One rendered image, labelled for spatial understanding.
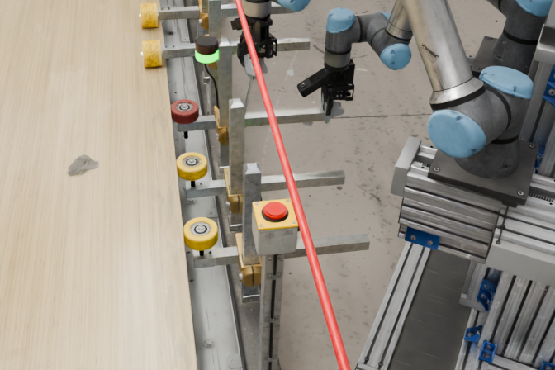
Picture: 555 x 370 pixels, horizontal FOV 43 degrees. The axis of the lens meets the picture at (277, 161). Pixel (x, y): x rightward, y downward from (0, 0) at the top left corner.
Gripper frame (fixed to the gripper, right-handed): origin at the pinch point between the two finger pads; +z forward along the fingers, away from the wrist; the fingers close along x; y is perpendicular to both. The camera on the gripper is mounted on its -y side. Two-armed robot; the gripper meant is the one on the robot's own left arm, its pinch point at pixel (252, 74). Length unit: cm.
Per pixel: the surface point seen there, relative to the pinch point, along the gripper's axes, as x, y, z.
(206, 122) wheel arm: -12.2, -4.4, 15.3
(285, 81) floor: 92, -128, 100
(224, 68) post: -9.3, 1.3, -5.0
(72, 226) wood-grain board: -60, 24, 11
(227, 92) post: -8.5, 1.6, 2.4
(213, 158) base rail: -9.7, -6.0, 30.9
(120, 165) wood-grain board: -42.5, 8.2, 11.0
